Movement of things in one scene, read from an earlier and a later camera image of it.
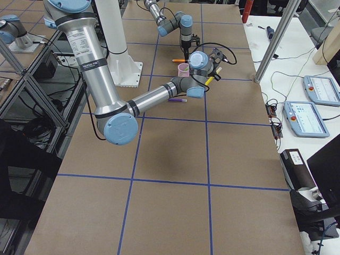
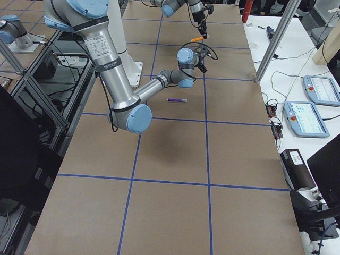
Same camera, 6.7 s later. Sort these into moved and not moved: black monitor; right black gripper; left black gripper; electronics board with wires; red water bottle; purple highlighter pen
Moved: left black gripper; right black gripper
Not moved: purple highlighter pen; black monitor; red water bottle; electronics board with wires
